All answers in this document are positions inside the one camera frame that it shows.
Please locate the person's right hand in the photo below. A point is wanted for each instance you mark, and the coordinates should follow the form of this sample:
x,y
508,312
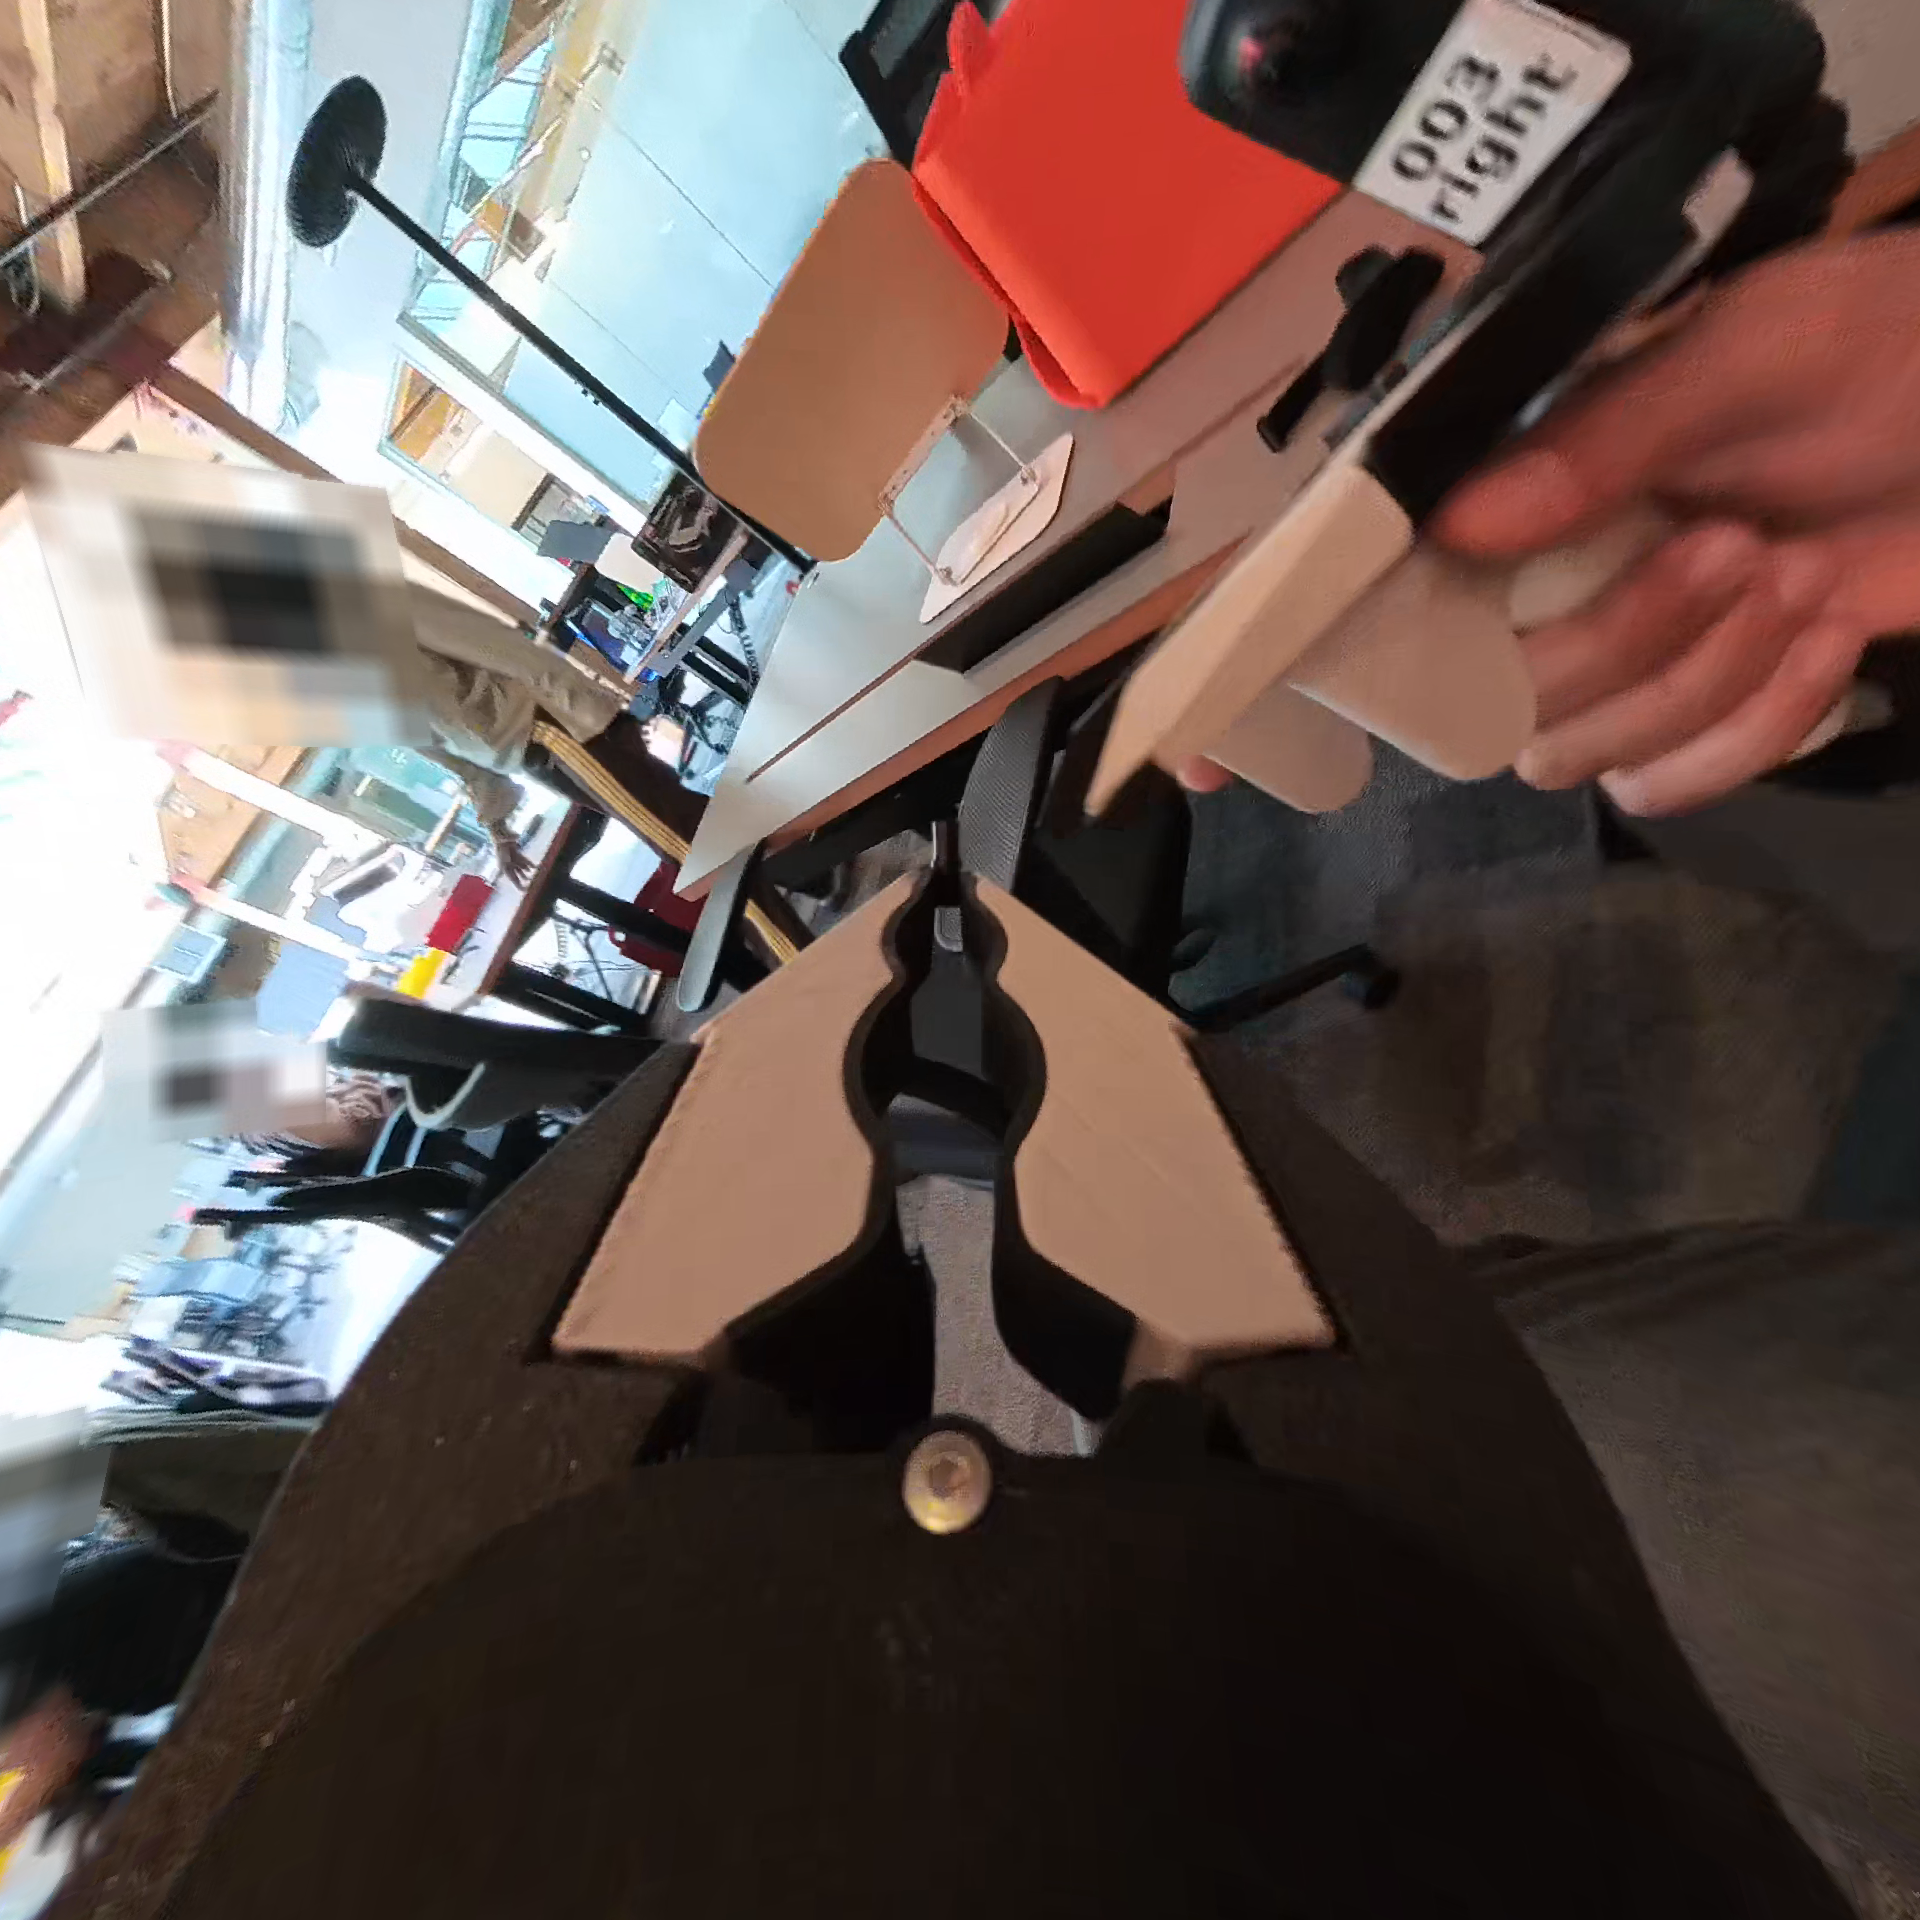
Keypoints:
x,y
1723,493

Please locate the grey desk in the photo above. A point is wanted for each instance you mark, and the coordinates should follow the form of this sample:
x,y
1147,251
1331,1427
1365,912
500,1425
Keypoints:
x,y
839,675
1213,480

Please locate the black pole lamp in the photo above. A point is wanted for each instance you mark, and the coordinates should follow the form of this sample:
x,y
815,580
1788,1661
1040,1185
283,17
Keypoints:
x,y
331,159

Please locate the orange storage bin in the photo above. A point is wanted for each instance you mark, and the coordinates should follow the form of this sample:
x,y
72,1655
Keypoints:
x,y
1109,195

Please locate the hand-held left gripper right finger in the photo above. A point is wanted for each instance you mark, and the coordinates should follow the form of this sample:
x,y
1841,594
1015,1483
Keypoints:
x,y
1155,1201

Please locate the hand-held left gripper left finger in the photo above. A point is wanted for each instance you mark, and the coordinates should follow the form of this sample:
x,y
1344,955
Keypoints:
x,y
721,1201

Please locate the person's leg in grey trousers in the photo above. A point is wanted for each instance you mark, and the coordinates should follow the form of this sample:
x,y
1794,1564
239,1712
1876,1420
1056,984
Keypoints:
x,y
1723,1500

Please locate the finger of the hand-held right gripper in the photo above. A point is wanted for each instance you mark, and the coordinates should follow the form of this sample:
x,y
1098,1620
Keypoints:
x,y
1276,645
1201,657

